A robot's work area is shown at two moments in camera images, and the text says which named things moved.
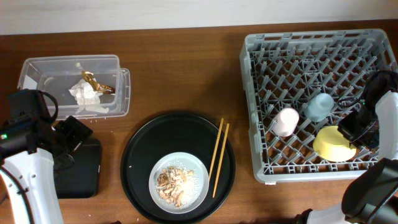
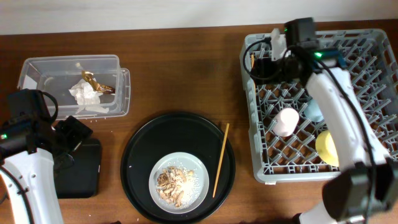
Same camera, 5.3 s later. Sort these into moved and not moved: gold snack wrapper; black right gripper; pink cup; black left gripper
Moved: black right gripper
Not moved: gold snack wrapper; pink cup; black left gripper
